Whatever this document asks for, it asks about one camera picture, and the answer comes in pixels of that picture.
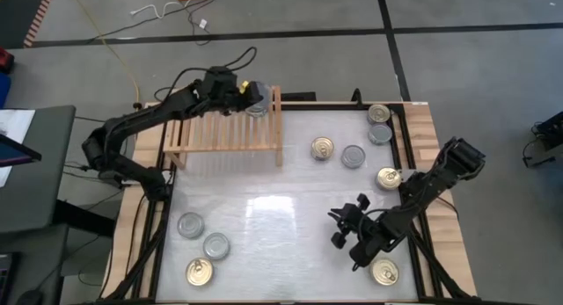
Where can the black table clamp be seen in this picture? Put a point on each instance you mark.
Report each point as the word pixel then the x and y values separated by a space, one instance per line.
pixel 356 97

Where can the black monitor blue screen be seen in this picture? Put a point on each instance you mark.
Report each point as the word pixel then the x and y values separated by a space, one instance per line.
pixel 13 152

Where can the dark laptop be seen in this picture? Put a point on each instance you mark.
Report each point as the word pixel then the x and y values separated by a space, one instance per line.
pixel 5 274

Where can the white plug adapter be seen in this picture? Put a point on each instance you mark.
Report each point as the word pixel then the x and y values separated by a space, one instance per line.
pixel 202 23

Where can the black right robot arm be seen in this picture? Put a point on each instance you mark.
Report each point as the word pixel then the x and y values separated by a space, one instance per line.
pixel 422 195

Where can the grey desk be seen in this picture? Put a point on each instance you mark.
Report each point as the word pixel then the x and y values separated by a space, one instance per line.
pixel 39 186

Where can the red object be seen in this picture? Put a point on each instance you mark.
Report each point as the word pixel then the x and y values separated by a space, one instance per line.
pixel 5 61

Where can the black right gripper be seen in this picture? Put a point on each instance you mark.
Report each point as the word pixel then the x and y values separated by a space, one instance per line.
pixel 358 223

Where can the black flat block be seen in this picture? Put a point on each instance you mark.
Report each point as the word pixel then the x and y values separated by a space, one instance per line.
pixel 297 96

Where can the black floor tape line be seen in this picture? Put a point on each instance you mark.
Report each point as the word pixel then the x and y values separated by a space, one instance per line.
pixel 264 34
pixel 391 45

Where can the white paper sheet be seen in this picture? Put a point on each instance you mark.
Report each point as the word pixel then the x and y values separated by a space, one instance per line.
pixel 17 125

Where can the silver-lid green-label tuna can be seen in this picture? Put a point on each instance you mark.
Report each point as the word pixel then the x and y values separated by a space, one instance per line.
pixel 216 246
pixel 353 156
pixel 267 96
pixel 380 133
pixel 190 226
pixel 259 114

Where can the dark mat orange striped edge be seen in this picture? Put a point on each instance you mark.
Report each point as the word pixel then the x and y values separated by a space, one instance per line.
pixel 17 15

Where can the blue object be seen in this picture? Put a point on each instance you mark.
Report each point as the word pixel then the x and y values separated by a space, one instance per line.
pixel 3 89

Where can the small yellow tag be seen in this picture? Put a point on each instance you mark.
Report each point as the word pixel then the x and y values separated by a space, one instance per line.
pixel 244 86

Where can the wooden slatted shelf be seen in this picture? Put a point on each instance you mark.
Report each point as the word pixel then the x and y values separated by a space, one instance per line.
pixel 220 145

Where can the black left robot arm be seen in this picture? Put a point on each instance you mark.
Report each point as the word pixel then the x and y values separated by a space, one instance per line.
pixel 145 114

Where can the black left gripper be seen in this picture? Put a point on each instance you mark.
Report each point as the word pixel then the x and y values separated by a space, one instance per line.
pixel 220 92

